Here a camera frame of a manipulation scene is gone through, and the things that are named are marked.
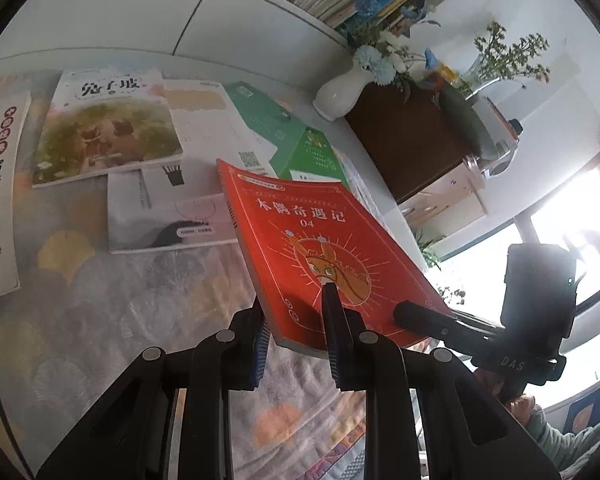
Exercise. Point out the person's right hand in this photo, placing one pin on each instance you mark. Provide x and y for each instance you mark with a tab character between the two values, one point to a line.
522	402

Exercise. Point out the blue panel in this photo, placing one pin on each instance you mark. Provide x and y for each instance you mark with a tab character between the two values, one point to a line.
585	405

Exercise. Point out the green potted plant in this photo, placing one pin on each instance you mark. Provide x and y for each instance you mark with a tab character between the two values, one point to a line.
455	292
427	250

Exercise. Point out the white book beige banner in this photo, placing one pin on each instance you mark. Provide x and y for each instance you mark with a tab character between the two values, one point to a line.
200	130

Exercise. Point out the red book donkey print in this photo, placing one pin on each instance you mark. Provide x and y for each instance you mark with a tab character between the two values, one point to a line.
320	240

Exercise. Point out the green brown picture book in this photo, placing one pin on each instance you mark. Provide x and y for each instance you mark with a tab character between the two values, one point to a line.
105	130

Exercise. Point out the person's right forearm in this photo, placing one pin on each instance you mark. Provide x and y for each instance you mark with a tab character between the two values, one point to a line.
570	440

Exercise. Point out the dark green ribbed plate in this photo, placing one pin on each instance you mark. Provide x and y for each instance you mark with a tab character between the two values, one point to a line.
460	115

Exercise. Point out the leaf pattern tablecloth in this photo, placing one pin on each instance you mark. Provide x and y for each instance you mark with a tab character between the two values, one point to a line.
130	335

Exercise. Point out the light wood drawer unit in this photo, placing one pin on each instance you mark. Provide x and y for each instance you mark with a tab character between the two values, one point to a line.
445	195

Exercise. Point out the white boxes on cabinet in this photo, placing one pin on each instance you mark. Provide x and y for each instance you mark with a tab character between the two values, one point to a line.
500	140

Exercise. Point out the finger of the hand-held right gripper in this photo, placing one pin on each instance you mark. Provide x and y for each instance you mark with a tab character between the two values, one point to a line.
430	325

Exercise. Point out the white book red circles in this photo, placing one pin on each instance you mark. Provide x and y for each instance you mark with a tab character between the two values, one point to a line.
0	185

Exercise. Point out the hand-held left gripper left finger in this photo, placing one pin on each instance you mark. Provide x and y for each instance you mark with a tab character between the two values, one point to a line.
260	360

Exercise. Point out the white ribbed vase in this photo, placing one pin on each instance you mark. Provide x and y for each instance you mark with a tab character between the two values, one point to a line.
340	92

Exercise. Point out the green book small figure print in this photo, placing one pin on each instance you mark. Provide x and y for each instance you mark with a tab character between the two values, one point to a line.
310	160

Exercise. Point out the white book grey mountain print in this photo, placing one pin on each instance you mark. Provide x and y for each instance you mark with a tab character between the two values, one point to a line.
145	225

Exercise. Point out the blue white flower bouquet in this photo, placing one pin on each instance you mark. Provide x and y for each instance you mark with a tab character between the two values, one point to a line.
385	50

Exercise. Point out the green book white label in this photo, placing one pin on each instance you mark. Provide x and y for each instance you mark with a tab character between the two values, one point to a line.
260	110

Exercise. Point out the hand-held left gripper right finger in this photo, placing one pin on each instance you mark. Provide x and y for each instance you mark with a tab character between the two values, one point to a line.
332	360

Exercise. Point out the brown wooden cabinet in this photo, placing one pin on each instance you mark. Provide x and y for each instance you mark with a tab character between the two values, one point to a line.
410	145

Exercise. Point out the glass vase green stems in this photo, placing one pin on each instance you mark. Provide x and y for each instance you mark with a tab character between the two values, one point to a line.
505	55

